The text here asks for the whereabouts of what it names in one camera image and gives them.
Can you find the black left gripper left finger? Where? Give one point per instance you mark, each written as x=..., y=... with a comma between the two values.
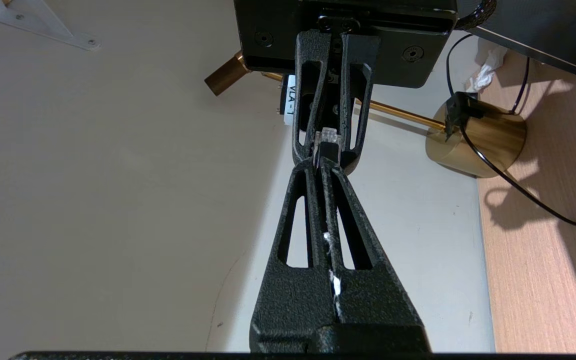
x=293, y=300

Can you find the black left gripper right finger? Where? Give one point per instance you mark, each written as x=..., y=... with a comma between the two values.
x=378, y=305

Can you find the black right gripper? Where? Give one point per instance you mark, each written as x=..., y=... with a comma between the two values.
x=278, y=30

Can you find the small white connector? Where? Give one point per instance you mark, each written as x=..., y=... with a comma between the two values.
x=485, y=75

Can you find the brass desk lamp dark shade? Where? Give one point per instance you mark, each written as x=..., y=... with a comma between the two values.
x=493, y=145

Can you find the black box with bag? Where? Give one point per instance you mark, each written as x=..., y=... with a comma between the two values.
x=558, y=30

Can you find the black square switch box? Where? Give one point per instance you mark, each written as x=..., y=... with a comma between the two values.
x=460, y=107

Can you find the white metal shelf bracket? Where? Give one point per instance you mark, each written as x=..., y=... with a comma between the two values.
x=33, y=20

